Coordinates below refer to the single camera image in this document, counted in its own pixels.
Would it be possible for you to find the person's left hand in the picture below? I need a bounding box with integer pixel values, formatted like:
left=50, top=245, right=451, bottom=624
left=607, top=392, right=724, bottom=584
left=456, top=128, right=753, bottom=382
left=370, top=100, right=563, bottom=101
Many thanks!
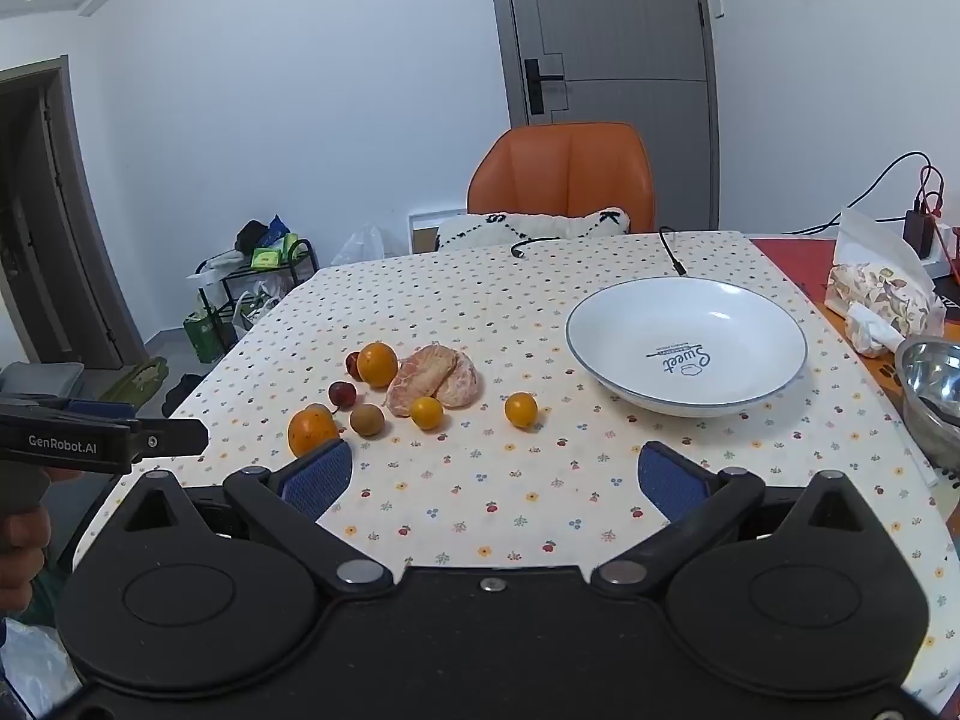
left=0, top=514, right=53, bottom=616

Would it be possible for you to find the white framed board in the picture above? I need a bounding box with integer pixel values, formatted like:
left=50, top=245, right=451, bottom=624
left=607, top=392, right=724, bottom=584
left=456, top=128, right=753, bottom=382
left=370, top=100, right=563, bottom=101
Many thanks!
left=407, top=208, right=470, bottom=254

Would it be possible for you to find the white pillow with black stitching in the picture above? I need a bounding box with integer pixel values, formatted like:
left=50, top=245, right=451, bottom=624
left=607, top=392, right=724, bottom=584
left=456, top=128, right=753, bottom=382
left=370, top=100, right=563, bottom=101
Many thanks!
left=435, top=208, right=631, bottom=250

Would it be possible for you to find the black charger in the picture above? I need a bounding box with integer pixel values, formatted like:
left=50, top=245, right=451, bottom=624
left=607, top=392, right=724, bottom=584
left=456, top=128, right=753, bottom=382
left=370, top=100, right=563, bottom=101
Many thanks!
left=904, top=208, right=942, bottom=260

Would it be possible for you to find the red table mat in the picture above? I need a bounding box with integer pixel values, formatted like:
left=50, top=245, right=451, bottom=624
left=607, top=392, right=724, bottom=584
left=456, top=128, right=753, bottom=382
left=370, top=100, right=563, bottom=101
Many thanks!
left=750, top=238, right=960, bottom=316

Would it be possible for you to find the white plastic bag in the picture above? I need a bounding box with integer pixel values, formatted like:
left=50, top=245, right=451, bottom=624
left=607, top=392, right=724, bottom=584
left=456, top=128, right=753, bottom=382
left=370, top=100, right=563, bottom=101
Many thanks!
left=0, top=619, right=82, bottom=717

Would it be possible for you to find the grey storage box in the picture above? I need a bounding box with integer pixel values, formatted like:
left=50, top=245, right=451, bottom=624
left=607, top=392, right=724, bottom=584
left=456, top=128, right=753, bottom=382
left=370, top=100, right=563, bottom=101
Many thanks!
left=0, top=362, right=85, bottom=398

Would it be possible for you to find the black cable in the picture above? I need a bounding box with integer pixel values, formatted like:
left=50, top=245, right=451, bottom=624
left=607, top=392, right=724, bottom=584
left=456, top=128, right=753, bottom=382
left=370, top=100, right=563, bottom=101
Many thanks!
left=510, top=226, right=688, bottom=277

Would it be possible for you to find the large orange with dark spot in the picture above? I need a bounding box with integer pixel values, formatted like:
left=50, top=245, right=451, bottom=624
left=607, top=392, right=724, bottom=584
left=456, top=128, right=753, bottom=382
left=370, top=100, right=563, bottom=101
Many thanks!
left=288, top=409, right=340, bottom=458

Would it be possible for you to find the clear plastic bag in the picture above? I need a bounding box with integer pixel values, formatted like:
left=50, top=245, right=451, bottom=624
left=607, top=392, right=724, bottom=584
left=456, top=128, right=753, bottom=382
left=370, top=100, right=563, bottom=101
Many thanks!
left=331, top=223, right=387, bottom=267

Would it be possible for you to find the black door handle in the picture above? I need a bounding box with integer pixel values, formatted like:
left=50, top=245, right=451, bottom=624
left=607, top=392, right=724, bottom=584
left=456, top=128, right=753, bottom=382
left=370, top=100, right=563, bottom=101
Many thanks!
left=525, top=58, right=565, bottom=115

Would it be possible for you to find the red wire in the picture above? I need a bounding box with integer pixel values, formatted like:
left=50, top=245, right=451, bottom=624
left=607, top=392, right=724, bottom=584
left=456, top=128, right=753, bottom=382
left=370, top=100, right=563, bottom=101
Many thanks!
left=915, top=165, right=960, bottom=286

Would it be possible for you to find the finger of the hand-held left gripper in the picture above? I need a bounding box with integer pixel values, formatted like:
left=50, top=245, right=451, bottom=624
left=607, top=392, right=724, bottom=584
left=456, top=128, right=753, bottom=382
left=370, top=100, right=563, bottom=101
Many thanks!
left=126, top=418, right=210, bottom=466
left=37, top=397, right=140, bottom=422

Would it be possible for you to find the white power strip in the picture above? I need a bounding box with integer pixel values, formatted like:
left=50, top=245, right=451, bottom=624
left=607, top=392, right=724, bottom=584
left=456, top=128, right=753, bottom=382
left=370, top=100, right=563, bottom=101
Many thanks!
left=919, top=221, right=960, bottom=278

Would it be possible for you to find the black metal rack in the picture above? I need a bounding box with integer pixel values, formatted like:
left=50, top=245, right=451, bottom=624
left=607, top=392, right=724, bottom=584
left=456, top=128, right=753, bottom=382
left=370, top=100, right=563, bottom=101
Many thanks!
left=196, top=238, right=320, bottom=361

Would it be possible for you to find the dark wooden door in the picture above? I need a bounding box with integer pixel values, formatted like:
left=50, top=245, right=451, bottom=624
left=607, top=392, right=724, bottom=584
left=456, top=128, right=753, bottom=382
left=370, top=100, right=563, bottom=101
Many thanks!
left=0, top=56, right=147, bottom=372

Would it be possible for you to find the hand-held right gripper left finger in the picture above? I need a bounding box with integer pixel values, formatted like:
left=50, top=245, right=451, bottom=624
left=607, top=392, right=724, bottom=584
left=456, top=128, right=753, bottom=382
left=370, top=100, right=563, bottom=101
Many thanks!
left=97, top=439, right=395, bottom=605

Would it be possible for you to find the orange chair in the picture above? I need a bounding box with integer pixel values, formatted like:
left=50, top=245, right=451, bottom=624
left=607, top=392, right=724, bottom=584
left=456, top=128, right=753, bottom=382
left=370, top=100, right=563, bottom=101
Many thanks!
left=466, top=122, right=656, bottom=233

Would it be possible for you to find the metal bowl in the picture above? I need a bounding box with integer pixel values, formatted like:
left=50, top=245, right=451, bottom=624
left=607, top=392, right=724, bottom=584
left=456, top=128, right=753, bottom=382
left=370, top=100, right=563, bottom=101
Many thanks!
left=894, top=335, right=960, bottom=470

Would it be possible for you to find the green bag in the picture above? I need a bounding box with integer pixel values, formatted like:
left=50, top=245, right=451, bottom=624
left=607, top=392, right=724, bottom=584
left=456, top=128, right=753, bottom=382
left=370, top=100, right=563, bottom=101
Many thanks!
left=184, top=311, right=226, bottom=365

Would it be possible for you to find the floral tissue pack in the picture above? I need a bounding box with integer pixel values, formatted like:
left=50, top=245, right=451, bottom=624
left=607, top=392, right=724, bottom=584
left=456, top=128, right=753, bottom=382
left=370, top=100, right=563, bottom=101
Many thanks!
left=825, top=208, right=946, bottom=359

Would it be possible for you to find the grey door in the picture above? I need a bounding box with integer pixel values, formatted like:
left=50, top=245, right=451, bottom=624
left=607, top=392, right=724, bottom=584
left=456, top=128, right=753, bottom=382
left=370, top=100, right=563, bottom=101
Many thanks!
left=486, top=0, right=721, bottom=233

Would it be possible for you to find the white plate with blue rim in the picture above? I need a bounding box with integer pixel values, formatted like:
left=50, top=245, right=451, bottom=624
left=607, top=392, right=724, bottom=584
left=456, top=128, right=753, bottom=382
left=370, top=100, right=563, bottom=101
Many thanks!
left=566, top=277, right=809, bottom=417

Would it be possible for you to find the orange paw-print mat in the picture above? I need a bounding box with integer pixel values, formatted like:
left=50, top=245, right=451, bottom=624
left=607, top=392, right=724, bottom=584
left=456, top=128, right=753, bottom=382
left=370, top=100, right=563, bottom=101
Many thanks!
left=825, top=304, right=908, bottom=421

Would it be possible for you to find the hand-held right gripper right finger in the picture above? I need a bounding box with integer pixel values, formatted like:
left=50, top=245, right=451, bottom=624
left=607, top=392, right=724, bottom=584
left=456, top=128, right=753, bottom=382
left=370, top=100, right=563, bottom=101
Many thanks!
left=591, top=441, right=893, bottom=605

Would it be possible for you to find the black power wire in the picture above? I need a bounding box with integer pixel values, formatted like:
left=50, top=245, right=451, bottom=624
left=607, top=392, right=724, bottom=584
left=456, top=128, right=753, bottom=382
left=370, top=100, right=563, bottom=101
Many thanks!
left=780, top=151, right=935, bottom=236

